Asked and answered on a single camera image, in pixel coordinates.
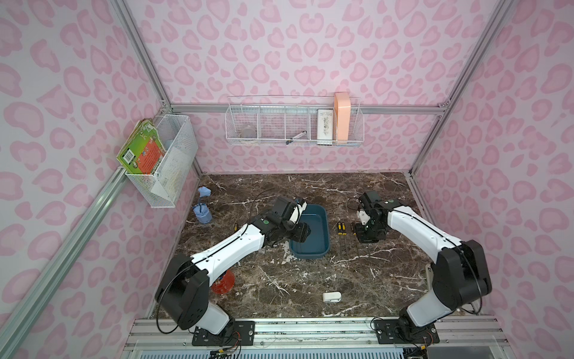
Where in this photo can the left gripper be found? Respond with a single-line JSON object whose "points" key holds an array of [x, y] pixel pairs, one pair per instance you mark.
{"points": [[298, 229]]}

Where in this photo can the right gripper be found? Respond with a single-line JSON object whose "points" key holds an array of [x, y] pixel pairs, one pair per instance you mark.
{"points": [[365, 231]]}

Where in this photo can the teal plastic storage box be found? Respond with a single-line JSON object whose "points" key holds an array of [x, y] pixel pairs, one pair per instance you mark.
{"points": [[317, 244]]}

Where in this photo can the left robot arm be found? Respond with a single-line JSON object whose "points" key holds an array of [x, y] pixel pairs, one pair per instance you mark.
{"points": [[184, 290]]}

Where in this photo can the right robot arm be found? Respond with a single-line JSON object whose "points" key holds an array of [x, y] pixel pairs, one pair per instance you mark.
{"points": [[460, 273]]}

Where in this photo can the pink box in basket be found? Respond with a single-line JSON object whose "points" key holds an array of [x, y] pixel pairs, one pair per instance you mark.
{"points": [[342, 110]]}

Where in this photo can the small white eraser block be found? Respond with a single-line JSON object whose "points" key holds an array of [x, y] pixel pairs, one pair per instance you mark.
{"points": [[332, 297]]}

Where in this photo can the red pencil cup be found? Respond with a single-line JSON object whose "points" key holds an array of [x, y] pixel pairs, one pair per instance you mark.
{"points": [[224, 284]]}

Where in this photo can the black marker in basket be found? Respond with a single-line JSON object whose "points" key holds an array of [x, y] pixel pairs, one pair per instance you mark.
{"points": [[301, 135]]}

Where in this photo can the blue spray bottle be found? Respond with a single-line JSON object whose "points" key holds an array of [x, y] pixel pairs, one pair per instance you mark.
{"points": [[201, 210]]}

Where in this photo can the grey cup in basket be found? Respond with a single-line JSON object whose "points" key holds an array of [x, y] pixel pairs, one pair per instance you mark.
{"points": [[248, 132]]}

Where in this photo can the white card in basket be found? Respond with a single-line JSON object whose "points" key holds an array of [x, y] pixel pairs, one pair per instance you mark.
{"points": [[325, 127]]}

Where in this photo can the white papers in basket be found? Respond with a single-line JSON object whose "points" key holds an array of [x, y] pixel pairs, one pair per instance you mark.
{"points": [[172, 173]]}

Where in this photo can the white mesh side basket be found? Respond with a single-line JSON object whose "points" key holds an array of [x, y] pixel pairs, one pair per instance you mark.
{"points": [[172, 129]]}

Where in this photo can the green red booklet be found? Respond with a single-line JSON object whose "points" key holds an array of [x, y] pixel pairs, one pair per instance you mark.
{"points": [[143, 151]]}

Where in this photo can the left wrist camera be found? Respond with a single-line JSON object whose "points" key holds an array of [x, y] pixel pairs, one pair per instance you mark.
{"points": [[298, 210]]}

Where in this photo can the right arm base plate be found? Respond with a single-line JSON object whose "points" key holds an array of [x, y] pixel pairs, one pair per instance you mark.
{"points": [[400, 331]]}

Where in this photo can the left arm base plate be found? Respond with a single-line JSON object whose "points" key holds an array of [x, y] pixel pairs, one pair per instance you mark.
{"points": [[236, 331]]}

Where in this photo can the white wire wall basket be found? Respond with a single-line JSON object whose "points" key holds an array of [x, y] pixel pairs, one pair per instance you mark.
{"points": [[278, 118]]}

